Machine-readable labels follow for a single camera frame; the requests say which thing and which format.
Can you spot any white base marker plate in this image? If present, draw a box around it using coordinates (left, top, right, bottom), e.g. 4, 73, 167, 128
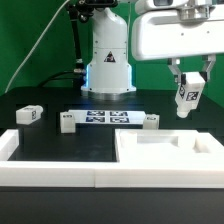
70, 110, 146, 125

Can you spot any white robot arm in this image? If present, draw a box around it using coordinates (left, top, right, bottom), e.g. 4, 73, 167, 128
81, 0, 224, 99

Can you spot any white U-shaped obstacle fence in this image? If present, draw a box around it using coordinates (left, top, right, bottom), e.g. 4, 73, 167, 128
0, 129, 224, 188

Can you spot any white square tabletop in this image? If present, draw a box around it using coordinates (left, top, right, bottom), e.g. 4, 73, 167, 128
115, 129, 224, 163

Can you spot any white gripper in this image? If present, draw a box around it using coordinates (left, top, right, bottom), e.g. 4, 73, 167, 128
131, 7, 224, 85

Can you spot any black cable bundle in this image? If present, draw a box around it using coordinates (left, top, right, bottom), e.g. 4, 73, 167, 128
39, 2, 88, 88

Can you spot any grey cable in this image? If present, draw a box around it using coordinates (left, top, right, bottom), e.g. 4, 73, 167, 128
4, 0, 72, 94

